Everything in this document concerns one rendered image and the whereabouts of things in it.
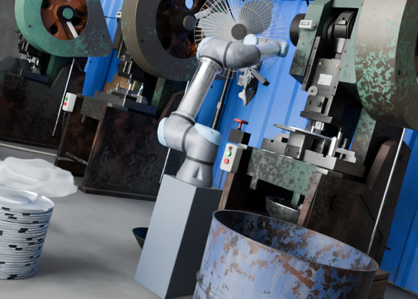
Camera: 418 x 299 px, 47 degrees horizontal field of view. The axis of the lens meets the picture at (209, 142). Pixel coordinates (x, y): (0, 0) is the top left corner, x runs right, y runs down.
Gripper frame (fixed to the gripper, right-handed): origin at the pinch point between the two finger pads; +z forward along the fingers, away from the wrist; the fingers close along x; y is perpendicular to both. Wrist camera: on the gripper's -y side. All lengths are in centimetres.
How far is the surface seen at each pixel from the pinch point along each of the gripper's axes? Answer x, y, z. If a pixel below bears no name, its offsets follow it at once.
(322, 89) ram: -14.5, -33.2, -16.4
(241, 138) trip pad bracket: 3.2, -5.8, 18.3
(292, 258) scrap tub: 104, -117, 37
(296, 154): -4.7, -35.9, 18.3
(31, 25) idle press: 8, 271, -25
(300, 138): -4.9, -35.5, 10.2
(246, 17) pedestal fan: -27, 44, -54
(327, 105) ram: -14.5, -38.7, -8.7
